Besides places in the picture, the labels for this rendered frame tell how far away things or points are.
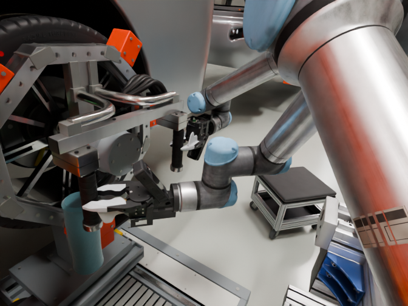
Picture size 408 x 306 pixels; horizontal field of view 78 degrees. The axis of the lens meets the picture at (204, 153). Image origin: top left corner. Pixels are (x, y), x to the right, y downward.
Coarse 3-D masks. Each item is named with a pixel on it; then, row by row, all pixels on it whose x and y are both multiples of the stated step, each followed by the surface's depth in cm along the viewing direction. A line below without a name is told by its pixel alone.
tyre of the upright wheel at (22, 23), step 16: (0, 16) 65; (16, 16) 65; (32, 16) 65; (48, 16) 67; (0, 32) 58; (16, 32) 60; (32, 32) 63; (48, 32) 66; (64, 32) 69; (80, 32) 73; (96, 32) 78; (0, 48) 58; (16, 48) 61; (0, 224) 71; (16, 224) 74; (32, 224) 79
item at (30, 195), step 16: (112, 80) 91; (48, 96) 73; (48, 112) 75; (64, 112) 83; (128, 112) 100; (48, 128) 76; (16, 144) 71; (32, 144) 73; (48, 144) 78; (48, 160) 79; (32, 176) 77; (48, 176) 99; (64, 176) 86; (96, 176) 100; (16, 192) 78; (32, 192) 85; (48, 192) 89; (64, 192) 88
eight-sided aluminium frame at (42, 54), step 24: (24, 48) 58; (48, 48) 59; (72, 48) 64; (96, 48) 70; (24, 72) 57; (120, 72) 80; (0, 96) 54; (0, 120) 55; (0, 144) 57; (144, 144) 101; (0, 168) 58; (0, 192) 60; (24, 216) 67; (48, 216) 73
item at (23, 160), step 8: (48, 80) 81; (56, 80) 83; (48, 88) 82; (56, 88) 84; (64, 88) 87; (24, 96) 76; (32, 96) 78; (56, 96) 85; (64, 96) 87; (24, 104) 77; (32, 104) 79; (40, 104) 81; (16, 112) 76; (24, 112) 78; (32, 112) 80; (40, 112) 79; (24, 128) 79; (32, 128) 79; (24, 136) 80; (32, 136) 81; (32, 152) 84; (16, 160) 80; (24, 160) 82; (32, 160) 84
